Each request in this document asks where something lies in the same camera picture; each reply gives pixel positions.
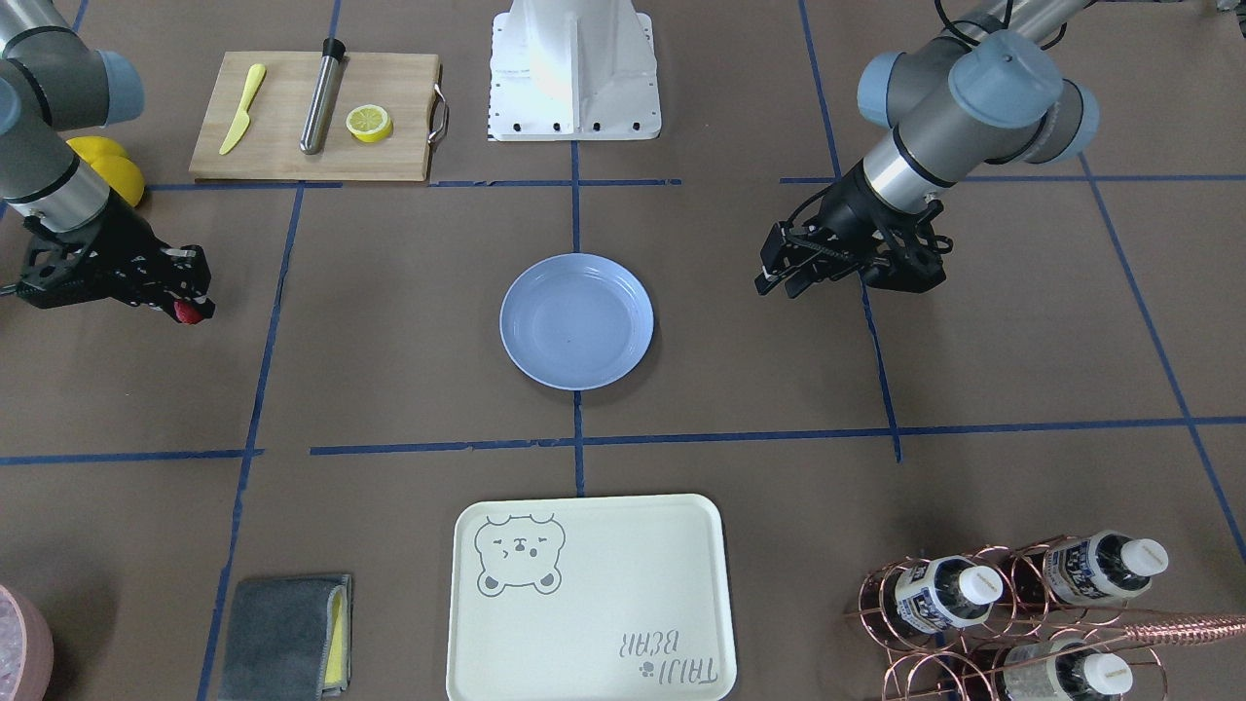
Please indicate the steel black-capped rod tool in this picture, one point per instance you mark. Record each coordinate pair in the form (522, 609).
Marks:
(324, 97)

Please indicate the cream bear serving tray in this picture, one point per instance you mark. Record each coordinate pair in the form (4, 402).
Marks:
(607, 598)

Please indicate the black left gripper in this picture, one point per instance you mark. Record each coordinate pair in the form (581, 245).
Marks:
(851, 216)

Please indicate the copper wire bottle rack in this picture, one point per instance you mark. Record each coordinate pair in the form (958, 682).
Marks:
(968, 664)

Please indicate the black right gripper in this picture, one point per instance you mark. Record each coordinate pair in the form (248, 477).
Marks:
(109, 239)

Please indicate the light blue round plate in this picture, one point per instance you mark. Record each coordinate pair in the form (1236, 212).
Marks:
(576, 322)

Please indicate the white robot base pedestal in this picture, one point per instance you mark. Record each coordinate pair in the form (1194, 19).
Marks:
(573, 71)

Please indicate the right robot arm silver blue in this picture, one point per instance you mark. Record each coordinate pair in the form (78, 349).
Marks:
(52, 82)

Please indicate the half lemon slice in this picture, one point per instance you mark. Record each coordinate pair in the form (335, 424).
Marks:
(369, 123)

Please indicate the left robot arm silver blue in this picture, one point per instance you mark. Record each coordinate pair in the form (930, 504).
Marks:
(984, 91)

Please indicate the dark drink bottle white cap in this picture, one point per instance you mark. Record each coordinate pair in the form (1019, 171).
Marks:
(1108, 567)

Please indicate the red strawberry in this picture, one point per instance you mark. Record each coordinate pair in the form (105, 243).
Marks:
(186, 313)

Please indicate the yellow lemon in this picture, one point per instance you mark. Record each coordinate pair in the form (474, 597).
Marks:
(123, 176)
(94, 148)

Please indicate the yellow plastic knife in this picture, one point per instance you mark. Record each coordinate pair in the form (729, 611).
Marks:
(241, 120)

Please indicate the grey yellow sponge cloth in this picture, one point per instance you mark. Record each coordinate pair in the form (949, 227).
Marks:
(289, 638)

